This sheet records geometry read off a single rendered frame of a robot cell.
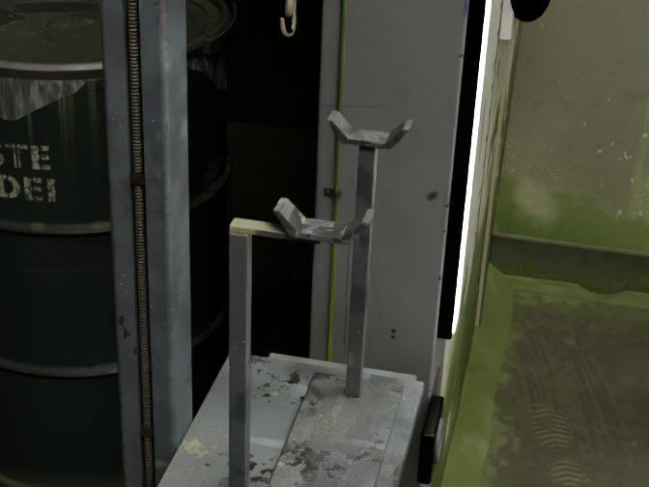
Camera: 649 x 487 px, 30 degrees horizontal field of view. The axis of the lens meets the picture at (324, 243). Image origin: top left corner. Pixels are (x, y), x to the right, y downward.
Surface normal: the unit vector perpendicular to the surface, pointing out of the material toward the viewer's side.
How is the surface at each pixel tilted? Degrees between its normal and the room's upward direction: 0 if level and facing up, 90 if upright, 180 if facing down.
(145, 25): 90
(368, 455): 0
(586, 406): 0
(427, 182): 90
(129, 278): 90
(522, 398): 0
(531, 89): 57
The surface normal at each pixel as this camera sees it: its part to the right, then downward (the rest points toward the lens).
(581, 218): -0.16, -0.10
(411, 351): -0.22, 0.45
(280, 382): 0.04, -0.88
